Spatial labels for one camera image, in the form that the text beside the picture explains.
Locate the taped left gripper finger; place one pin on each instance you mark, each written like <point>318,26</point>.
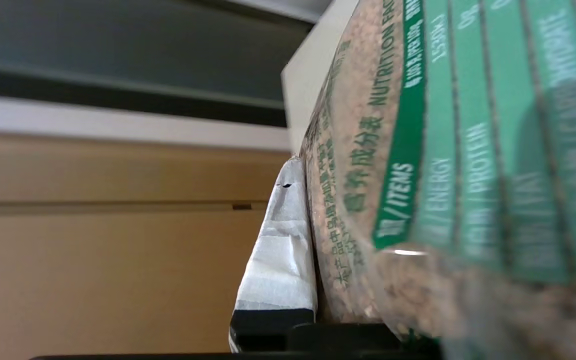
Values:
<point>280,260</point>

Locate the brown green printed food bag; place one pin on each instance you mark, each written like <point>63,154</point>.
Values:
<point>468,150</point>

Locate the white glossy cabinet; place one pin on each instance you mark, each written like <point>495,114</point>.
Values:
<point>308,85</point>

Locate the tan wooden furniture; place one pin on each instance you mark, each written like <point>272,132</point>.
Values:
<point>93,250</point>

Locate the dark sliding door panel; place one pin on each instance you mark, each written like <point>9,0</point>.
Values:
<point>118,55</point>

